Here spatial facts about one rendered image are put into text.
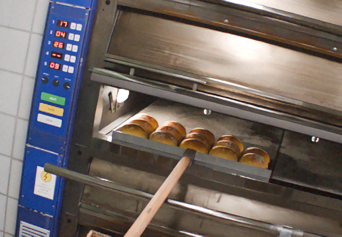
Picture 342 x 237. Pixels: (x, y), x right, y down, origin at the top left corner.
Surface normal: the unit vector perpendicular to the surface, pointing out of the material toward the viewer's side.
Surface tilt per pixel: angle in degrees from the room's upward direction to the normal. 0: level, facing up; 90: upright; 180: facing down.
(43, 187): 90
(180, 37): 70
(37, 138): 90
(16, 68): 90
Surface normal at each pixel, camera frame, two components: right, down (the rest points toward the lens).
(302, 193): -0.22, 0.18
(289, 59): -0.14, -0.16
